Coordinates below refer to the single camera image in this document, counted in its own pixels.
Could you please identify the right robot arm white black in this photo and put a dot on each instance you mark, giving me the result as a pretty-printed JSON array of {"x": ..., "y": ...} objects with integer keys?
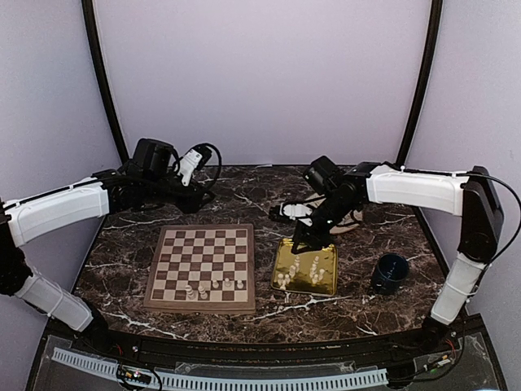
[{"x": 469, "y": 195}]

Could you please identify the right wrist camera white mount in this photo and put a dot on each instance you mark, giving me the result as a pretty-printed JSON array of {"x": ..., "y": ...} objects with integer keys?
[{"x": 288, "y": 212}]

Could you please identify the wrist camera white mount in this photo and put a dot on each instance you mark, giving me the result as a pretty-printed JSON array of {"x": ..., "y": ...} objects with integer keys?
[
  {"x": 288, "y": 212},
  {"x": 194, "y": 160}
]

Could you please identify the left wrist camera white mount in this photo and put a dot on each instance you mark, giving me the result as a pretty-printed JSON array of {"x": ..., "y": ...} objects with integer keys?
[{"x": 194, "y": 160}]

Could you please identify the white chess piece cluster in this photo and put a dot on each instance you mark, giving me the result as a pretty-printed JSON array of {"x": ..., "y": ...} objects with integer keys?
[{"x": 306, "y": 265}]

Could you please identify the white chess queen piece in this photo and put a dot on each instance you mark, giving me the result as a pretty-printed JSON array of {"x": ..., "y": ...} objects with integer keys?
[{"x": 190, "y": 293}]

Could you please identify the black frame post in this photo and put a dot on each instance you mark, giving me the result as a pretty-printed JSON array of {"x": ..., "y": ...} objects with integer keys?
[
  {"x": 92, "y": 33},
  {"x": 424, "y": 73}
]

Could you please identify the beige floral ceramic plate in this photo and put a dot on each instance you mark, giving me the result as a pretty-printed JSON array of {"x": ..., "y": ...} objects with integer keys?
[{"x": 349, "y": 222}]

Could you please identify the gold metal tray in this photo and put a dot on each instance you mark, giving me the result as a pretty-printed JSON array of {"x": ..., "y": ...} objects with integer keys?
[{"x": 302, "y": 283}]

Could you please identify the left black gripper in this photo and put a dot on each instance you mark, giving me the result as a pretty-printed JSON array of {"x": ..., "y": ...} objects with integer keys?
[{"x": 193, "y": 202}]

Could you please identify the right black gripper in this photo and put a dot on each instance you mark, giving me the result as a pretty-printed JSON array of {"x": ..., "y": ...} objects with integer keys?
[{"x": 317, "y": 240}]

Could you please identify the wooden chess board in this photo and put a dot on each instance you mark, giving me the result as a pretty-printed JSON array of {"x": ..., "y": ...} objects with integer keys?
[{"x": 196, "y": 255}]

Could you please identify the left black frame post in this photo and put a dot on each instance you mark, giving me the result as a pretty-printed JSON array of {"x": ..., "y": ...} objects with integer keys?
[{"x": 92, "y": 33}]

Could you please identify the dark blue mug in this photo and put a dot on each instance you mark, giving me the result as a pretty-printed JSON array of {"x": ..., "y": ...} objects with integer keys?
[{"x": 389, "y": 273}]

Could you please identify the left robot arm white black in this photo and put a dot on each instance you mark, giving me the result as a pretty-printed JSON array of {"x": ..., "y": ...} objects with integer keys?
[{"x": 155, "y": 174}]

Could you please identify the right black frame post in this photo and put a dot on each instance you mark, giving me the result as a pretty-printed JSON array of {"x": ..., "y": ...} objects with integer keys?
[{"x": 424, "y": 73}]

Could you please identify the white chess king piece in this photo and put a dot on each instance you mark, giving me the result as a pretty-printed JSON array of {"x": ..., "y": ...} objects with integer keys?
[{"x": 203, "y": 295}]

